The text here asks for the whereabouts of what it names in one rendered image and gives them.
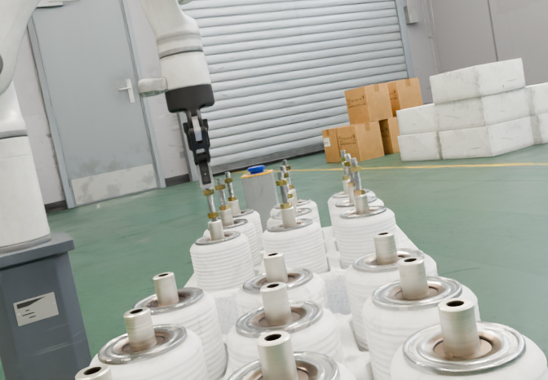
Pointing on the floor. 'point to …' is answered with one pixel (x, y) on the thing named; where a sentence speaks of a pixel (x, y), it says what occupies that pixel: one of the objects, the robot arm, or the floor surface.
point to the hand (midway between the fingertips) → (205, 175)
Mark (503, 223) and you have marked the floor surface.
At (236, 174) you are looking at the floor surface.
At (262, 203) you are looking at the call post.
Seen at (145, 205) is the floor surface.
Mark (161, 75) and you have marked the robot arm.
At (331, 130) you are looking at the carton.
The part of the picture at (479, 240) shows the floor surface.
